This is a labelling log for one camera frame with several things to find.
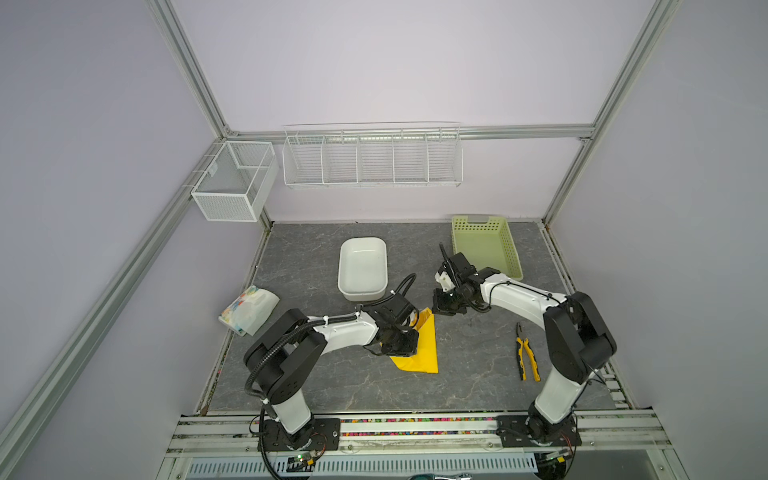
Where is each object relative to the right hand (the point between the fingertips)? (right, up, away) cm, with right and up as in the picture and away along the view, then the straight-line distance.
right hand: (433, 312), depth 91 cm
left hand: (-6, -12, -6) cm, 14 cm away
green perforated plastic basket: (+23, +22, +21) cm, 38 cm away
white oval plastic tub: (-24, +13, +15) cm, 31 cm away
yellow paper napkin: (-3, -13, -4) cm, 14 cm away
